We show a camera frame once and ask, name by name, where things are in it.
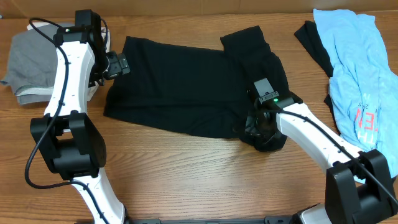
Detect black t-shirt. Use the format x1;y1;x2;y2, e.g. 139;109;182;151
104;26;290;142

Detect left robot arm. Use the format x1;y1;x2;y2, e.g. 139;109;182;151
24;9;131;224

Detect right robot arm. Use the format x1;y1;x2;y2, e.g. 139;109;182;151
245;95;397;223

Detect grey folded shorts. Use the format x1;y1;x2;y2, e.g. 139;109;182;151
1;29;57;105

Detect light blue t-shirt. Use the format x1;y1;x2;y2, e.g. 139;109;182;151
313;9;397;177

